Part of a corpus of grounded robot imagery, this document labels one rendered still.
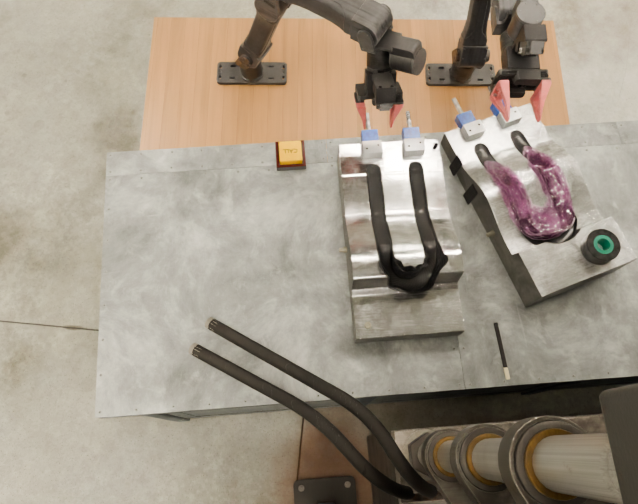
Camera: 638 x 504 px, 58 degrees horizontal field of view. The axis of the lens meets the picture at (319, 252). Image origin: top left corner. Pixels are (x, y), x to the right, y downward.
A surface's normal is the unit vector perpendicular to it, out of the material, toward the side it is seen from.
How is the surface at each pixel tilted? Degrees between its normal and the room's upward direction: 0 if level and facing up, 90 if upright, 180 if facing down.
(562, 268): 0
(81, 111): 0
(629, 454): 90
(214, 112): 0
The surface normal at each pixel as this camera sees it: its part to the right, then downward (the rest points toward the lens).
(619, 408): -1.00, 0.07
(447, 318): 0.01, -0.32
